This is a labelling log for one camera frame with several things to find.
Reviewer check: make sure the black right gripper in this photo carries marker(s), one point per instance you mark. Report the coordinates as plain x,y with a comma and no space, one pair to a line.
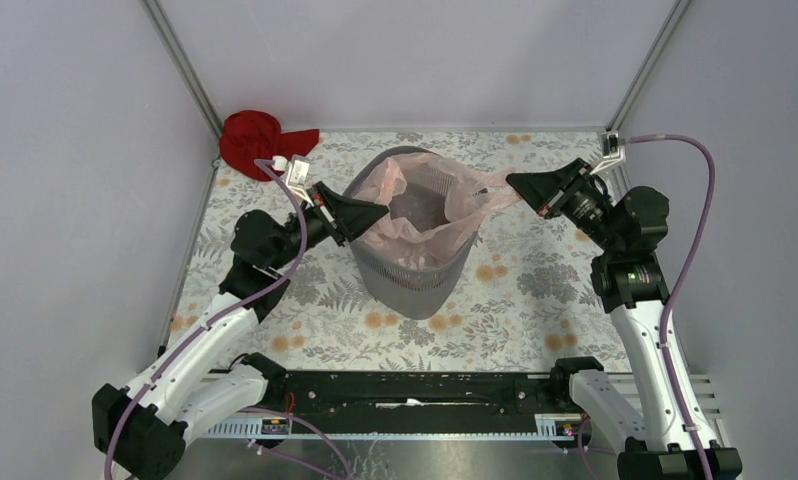
548,193

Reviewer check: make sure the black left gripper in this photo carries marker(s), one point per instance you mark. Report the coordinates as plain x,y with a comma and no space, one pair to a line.
344,217

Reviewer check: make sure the pink plastic trash bag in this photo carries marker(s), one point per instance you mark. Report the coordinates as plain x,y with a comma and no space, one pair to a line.
435,205

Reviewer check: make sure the grey slotted trash bin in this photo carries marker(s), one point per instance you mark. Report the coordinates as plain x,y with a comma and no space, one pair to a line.
413,294

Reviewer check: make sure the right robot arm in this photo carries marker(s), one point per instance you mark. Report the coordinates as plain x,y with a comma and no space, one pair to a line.
669,437

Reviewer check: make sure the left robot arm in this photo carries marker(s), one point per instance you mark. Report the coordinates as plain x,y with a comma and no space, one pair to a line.
146,426

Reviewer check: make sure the floral patterned table mat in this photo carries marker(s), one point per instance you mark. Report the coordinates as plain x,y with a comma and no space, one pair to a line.
523,300

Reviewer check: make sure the red crumpled cloth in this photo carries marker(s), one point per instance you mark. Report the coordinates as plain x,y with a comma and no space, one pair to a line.
249,135

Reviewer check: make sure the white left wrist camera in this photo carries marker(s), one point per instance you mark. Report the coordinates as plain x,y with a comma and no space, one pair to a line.
294,172

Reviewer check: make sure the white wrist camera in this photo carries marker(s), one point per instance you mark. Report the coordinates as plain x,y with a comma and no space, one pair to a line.
612,153
294,172

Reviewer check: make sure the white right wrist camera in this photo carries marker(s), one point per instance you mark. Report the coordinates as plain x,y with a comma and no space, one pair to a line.
612,153

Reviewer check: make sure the aluminium frame post right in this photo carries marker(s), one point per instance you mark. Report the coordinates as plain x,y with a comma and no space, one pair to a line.
663,39

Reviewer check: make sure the aluminium frame post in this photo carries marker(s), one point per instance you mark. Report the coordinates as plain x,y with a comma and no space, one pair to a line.
663,39
163,27

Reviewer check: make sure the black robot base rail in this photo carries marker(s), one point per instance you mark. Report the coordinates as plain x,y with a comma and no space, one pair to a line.
310,394

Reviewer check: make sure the white slotted cable duct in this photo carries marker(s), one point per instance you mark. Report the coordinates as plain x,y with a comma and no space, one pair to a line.
499,427

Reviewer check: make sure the aluminium frame post left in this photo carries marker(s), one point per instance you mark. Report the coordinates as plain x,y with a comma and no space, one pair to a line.
163,27

